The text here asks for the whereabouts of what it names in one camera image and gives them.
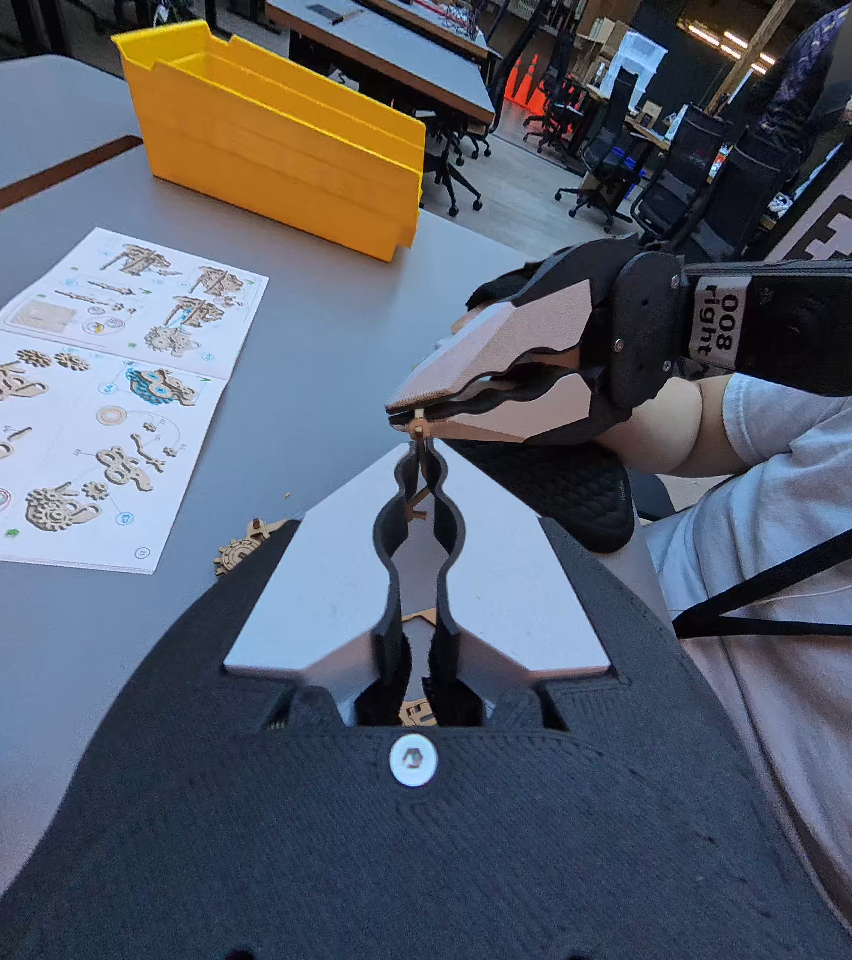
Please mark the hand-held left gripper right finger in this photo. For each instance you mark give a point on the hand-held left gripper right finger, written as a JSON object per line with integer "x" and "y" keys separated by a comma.
{"x": 523, "y": 600}

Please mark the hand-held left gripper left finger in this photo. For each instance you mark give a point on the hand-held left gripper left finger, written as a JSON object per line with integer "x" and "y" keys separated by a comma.
{"x": 306, "y": 600}

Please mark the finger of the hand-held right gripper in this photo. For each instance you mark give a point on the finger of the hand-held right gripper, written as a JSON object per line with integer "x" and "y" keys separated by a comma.
{"x": 516, "y": 330}
{"x": 531, "y": 416}

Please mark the wooden gear assembly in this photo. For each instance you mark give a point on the wooden gear assembly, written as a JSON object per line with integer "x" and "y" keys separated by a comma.
{"x": 242, "y": 551}

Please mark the small wooden lever piece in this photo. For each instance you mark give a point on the small wooden lever piece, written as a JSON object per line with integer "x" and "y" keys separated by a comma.
{"x": 418, "y": 504}

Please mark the person's right forearm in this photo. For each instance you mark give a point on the person's right forearm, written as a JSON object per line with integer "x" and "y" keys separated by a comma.
{"x": 658, "y": 427}

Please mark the grey desk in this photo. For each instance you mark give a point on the grey desk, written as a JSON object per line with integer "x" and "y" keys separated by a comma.
{"x": 21, "y": 127}
{"x": 283, "y": 420}

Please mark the person's right hand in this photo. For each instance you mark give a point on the person's right hand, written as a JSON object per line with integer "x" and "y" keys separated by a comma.
{"x": 474, "y": 316}

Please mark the black chair armrest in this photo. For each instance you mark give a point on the black chair armrest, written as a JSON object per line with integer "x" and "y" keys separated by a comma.
{"x": 561, "y": 487}

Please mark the laser-cut wooden parts sheet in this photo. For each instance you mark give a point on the laser-cut wooden parts sheet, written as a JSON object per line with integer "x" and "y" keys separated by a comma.
{"x": 418, "y": 616}

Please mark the black office chair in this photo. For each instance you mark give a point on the black office chair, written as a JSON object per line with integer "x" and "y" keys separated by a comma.
{"x": 748, "y": 187}
{"x": 450, "y": 161}
{"x": 684, "y": 172}
{"x": 609, "y": 150}

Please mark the orange traffic cone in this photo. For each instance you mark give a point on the orange traffic cone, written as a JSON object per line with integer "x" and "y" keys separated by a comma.
{"x": 522, "y": 82}

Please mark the instruction booklet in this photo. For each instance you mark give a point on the instruction booklet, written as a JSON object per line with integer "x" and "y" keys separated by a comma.
{"x": 58, "y": 450}

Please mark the background grey table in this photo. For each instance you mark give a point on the background grey table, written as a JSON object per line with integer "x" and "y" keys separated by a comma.
{"x": 396, "y": 52}

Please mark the yellow plastic bin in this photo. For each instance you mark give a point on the yellow plastic bin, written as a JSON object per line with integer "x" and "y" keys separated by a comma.
{"x": 268, "y": 150}

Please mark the wooden post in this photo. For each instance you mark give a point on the wooden post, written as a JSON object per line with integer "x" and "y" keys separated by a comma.
{"x": 744, "y": 56}

